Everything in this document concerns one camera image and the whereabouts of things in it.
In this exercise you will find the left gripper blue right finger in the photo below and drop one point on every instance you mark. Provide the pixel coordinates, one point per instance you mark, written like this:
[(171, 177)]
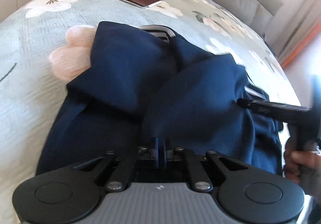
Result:
[(167, 149)]

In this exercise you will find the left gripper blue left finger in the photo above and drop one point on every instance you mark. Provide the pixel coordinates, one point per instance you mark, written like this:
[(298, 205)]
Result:
[(157, 143)]

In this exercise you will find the grey and orange curtain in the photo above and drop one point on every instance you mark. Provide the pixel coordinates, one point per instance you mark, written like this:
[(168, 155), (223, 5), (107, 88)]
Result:
[(302, 28)]

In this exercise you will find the navy blue garment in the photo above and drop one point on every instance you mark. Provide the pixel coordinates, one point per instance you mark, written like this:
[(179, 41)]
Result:
[(142, 86)]

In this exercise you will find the person's right hand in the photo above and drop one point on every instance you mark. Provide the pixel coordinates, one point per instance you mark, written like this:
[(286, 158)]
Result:
[(295, 160)]

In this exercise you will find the floral green bedspread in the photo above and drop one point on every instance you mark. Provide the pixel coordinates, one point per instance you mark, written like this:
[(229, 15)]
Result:
[(45, 44)]

